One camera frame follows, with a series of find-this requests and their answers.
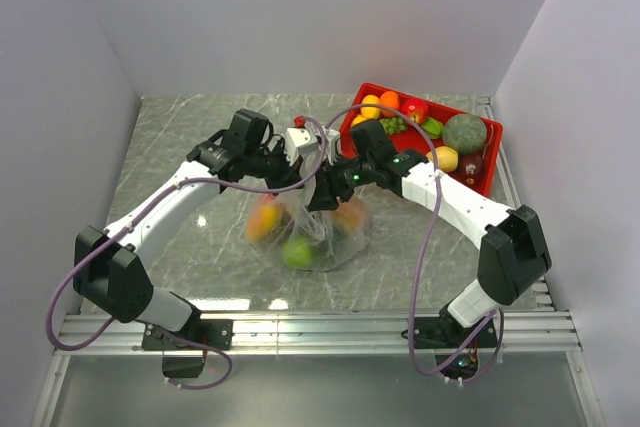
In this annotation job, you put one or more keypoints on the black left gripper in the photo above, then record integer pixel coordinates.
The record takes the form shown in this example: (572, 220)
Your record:
(290, 173)

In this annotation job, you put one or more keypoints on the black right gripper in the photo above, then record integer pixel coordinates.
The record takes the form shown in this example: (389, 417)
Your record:
(328, 188)

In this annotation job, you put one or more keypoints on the clear plastic bag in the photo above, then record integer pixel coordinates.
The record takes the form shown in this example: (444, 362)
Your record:
(331, 246)

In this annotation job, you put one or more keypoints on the yellow orange fake mango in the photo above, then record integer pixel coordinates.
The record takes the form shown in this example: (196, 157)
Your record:
(262, 221)

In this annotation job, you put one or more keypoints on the green fake apple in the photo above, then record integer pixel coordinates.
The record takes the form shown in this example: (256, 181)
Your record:
(297, 253)

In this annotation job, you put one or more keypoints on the orange fake pineapple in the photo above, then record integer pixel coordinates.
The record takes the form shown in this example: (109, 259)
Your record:
(350, 216)

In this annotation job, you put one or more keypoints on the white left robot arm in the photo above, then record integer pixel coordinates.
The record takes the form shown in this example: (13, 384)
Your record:
(110, 269)

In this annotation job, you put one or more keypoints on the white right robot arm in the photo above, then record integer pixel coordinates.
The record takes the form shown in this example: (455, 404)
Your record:
(513, 253)

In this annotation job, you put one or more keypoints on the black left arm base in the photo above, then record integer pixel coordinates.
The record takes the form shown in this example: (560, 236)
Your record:
(185, 352)

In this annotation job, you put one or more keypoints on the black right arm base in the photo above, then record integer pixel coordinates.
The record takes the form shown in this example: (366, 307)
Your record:
(435, 333)

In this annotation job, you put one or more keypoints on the bumpy yellow fake citron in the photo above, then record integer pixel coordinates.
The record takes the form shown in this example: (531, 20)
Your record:
(357, 120)

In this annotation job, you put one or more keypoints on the yellow fake lemon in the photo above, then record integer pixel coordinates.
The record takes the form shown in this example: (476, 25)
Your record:
(370, 107)

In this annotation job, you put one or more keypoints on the green fake grape bunch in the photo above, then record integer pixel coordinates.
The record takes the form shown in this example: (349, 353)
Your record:
(393, 125)

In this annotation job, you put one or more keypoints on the orange fake orange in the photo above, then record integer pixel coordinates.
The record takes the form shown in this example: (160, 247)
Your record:
(391, 102)

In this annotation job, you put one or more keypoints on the red fake pomegranate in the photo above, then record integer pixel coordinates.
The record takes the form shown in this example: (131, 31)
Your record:
(416, 109)

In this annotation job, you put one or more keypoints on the pale yellow fake pear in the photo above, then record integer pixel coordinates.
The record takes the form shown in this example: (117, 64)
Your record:
(446, 157)

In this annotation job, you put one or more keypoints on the green fake starfruit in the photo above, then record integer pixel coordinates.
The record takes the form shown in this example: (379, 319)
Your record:
(433, 128)

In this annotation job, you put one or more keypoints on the dark red fake plum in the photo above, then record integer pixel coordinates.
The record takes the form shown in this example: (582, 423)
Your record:
(471, 168)

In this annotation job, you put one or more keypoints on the green fake cantaloupe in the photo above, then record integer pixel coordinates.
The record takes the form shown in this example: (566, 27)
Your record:
(465, 133)

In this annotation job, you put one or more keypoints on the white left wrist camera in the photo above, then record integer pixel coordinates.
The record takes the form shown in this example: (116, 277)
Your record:
(300, 141)

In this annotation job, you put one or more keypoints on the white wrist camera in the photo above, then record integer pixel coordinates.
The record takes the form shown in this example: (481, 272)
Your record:
(300, 141)
(333, 149)

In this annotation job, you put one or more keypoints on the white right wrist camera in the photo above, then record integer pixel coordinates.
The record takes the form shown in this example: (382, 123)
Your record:
(333, 149)

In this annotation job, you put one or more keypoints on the aluminium mounting rail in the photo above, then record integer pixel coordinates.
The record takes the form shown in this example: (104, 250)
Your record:
(328, 333)

